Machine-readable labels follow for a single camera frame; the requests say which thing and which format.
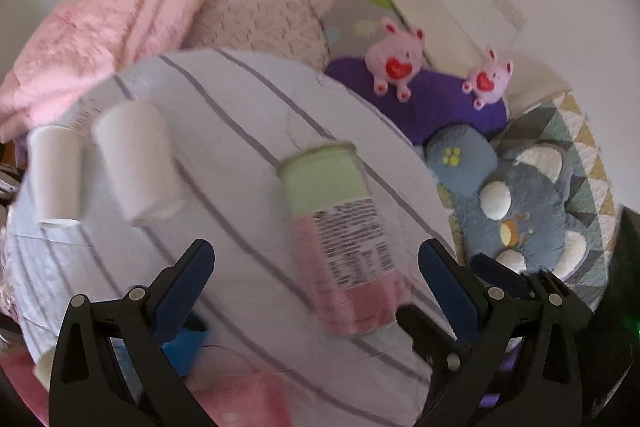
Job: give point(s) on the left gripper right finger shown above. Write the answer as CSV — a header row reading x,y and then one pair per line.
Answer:
x,y
525,368

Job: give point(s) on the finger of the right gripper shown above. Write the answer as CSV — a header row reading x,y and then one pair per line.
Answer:
x,y
497,275
433,345

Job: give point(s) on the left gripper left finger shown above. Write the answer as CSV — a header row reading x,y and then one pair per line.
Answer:
x,y
109,368

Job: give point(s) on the green pink glass cup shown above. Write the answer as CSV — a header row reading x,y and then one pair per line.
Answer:
x,y
343,251

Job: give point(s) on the small pink cup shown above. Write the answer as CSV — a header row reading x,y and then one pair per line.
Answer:
x,y
256,399

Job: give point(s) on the white paper cup far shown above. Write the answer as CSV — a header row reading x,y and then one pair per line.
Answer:
x,y
55,157

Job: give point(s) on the white paper cup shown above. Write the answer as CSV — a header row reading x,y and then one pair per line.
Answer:
x,y
55,157
133,141

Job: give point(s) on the white paper cup near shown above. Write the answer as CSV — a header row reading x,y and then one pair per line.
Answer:
x,y
133,141

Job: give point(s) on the blue black can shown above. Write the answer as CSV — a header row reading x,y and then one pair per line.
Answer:
x,y
183,350

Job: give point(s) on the blue grey plush cushion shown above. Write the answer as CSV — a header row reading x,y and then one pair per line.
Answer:
x,y
510,207

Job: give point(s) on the geometric patterned bedspread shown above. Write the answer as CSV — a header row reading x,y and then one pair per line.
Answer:
x,y
562,123

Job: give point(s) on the purple pillow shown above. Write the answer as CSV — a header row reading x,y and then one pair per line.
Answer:
x,y
436,102

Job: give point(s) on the white striped table cloth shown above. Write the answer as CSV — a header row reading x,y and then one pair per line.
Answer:
x,y
233,116

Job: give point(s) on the small pink bunny plush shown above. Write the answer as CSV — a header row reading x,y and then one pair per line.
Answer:
x,y
488,82

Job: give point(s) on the white flat box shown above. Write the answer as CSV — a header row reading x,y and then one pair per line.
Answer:
x,y
449,49

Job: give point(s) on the large pink bunny plush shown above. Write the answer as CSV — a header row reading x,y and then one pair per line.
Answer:
x,y
396,59

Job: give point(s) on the grey patterned pillow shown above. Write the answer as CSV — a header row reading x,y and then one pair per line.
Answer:
x,y
351,27

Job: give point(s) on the heart pattern pillow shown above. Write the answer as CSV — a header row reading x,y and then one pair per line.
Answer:
x,y
289,29

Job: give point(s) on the pink folded quilt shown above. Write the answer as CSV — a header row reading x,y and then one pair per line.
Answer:
x,y
79,44

